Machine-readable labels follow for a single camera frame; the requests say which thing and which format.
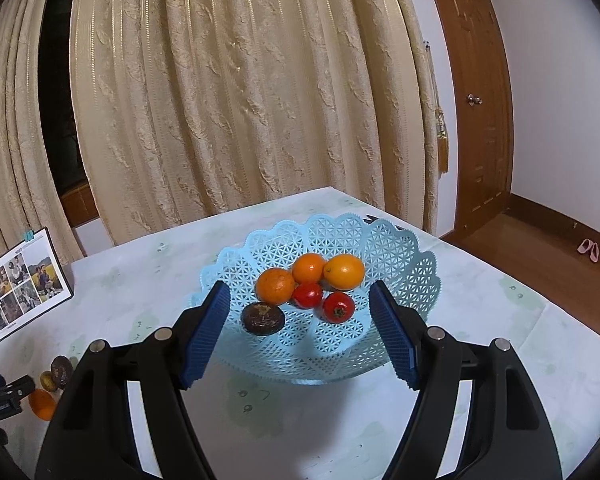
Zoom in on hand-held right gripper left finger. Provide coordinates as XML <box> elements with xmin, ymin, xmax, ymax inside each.
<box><xmin>34</xmin><ymin>280</ymin><xmax>232</xmax><ymax>480</ymax></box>

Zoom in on narrow beige curtain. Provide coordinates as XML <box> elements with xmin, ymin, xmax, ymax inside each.
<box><xmin>0</xmin><ymin>0</ymin><xmax>85</xmax><ymax>268</ymax></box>

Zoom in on oval yellow-orange citrus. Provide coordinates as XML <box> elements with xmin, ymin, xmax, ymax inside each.
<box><xmin>322</xmin><ymin>254</ymin><xmax>366</xmax><ymax>291</ymax></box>

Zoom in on cloud print tablecloth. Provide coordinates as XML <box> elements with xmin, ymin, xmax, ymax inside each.
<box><xmin>0</xmin><ymin>186</ymin><xmax>600</xmax><ymax>480</ymax></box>

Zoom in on gold curtain tassel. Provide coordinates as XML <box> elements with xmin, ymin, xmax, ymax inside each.
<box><xmin>422</xmin><ymin>40</ymin><xmax>452</xmax><ymax>176</ymax></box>

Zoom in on round yellow-orange citrus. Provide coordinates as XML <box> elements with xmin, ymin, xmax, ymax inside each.
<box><xmin>292</xmin><ymin>253</ymin><xmax>327</xmax><ymax>286</ymax></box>

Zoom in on small deep orange tangerine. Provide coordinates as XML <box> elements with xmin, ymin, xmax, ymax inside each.
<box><xmin>28</xmin><ymin>388</ymin><xmax>57</xmax><ymax>421</ymax></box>

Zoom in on small dark passion fruit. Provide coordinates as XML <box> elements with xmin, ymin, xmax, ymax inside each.
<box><xmin>50</xmin><ymin>355</ymin><xmax>74</xmax><ymax>387</ymax></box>

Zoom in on red tomato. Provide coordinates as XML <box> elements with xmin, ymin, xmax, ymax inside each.
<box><xmin>322</xmin><ymin>292</ymin><xmax>355</xmax><ymax>324</ymax></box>
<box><xmin>293</xmin><ymin>282</ymin><xmax>325</xmax><ymax>309</ymax></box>

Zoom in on large dark passion fruit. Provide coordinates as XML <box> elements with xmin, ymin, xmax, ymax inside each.
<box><xmin>240</xmin><ymin>302</ymin><xmax>286</xmax><ymax>335</ymax></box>

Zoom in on large textured orange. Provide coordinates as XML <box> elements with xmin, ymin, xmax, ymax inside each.
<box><xmin>255</xmin><ymin>268</ymin><xmax>297</xmax><ymax>307</ymax></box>

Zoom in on photo collage card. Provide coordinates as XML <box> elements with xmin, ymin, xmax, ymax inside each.
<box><xmin>0</xmin><ymin>227</ymin><xmax>75</xmax><ymax>344</ymax></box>

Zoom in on brown wooden door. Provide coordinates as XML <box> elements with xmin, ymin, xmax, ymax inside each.
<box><xmin>420</xmin><ymin>0</ymin><xmax>514</xmax><ymax>233</ymax></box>

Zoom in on dark window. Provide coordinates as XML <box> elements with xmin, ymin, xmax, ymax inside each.
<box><xmin>37</xmin><ymin>0</ymin><xmax>101</xmax><ymax>221</ymax></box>

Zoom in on wide beige curtain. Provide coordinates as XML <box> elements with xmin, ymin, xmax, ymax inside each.
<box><xmin>69</xmin><ymin>0</ymin><xmax>441</xmax><ymax>247</ymax></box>

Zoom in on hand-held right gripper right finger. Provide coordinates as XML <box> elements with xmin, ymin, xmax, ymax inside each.
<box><xmin>369</xmin><ymin>280</ymin><xmax>563</xmax><ymax>480</ymax></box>

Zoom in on light blue lattice fruit basket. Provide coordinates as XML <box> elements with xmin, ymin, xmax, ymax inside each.
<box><xmin>189</xmin><ymin>212</ymin><xmax>442</xmax><ymax>386</ymax></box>

